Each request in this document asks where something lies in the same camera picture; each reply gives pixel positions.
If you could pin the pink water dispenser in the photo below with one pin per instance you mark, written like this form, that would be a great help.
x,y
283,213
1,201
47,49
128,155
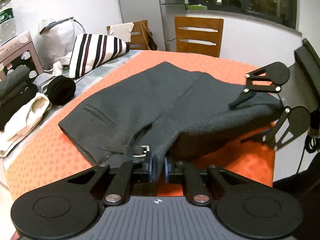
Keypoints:
x,y
19,49

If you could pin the grey folded garment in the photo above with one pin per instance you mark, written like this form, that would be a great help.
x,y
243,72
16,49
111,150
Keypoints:
x,y
42,82

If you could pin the near wooden chair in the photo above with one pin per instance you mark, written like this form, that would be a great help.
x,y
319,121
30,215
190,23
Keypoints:
x,y
199,35

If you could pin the silver refrigerator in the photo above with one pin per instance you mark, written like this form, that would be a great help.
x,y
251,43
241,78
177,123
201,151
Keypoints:
x,y
169,10

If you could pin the black rolled garment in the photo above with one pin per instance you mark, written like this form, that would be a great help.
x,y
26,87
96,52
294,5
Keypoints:
x,y
61,90

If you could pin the striped folded sweater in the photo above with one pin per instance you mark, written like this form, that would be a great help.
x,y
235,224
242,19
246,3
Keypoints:
x,y
92,50

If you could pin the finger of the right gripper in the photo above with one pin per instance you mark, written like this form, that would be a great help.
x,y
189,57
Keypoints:
x,y
267,79
299,122

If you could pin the orange patterned mat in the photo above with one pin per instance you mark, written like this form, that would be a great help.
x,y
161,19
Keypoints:
x,y
47,155

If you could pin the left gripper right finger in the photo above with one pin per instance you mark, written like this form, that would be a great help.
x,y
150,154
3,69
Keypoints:
x,y
188,176

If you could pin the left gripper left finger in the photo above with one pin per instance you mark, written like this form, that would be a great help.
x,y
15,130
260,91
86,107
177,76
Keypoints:
x,y
123,179

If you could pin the white bag with plastic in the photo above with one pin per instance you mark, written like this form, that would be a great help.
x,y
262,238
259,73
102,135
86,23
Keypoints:
x,y
55,40

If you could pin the wooden chair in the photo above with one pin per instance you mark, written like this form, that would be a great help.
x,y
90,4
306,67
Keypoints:
x,y
137,39
199,35

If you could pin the white cloth on chair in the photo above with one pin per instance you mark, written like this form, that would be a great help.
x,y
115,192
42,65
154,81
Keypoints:
x,y
122,31

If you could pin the dark grey trousers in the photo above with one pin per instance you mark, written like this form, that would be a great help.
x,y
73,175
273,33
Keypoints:
x,y
163,111

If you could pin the stack of dark folded clothes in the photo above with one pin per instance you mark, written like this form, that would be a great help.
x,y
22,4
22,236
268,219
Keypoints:
x,y
17,89

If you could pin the water bottle on dispenser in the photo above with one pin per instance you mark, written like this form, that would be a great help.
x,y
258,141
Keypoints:
x,y
8,28

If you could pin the white quilted garment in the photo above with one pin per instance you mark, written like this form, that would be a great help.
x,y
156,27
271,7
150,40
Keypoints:
x,y
23,122

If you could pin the far wooden chair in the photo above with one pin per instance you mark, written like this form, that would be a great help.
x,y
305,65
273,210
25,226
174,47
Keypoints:
x,y
137,39

